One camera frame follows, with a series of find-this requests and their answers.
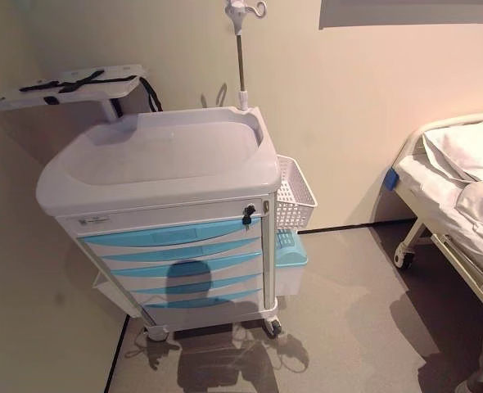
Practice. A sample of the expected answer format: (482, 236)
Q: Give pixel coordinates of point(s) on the metal IV pole with hooks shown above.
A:
(240, 61)

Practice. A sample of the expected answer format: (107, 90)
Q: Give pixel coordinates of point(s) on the white bed mattress sheet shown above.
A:
(442, 180)

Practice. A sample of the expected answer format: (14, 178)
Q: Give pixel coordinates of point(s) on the white defibrillator shelf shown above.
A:
(69, 88)

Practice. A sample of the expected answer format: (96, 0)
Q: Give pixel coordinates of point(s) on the white pillow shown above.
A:
(466, 151)

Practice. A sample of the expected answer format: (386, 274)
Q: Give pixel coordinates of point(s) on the bed caster wheel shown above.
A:
(405, 259)

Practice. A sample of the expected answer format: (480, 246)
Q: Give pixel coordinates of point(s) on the white medical trolley cart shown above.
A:
(159, 163)

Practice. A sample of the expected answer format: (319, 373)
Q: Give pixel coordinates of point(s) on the cart caster wheel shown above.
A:
(272, 327)
(158, 332)

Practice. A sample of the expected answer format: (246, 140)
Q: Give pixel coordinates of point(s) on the waste bin with blue lid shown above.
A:
(288, 262)

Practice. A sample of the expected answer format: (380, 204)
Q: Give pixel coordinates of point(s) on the white hospital bed frame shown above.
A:
(450, 245)

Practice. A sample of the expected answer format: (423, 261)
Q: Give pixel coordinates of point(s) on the blue bed corner clip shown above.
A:
(391, 179)

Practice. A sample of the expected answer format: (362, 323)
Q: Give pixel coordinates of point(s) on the grey wall panel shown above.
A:
(409, 12)

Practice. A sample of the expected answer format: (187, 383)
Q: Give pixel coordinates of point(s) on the cart lock keys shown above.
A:
(248, 213)

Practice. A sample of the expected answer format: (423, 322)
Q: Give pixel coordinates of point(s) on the white perforated side basket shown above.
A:
(292, 192)

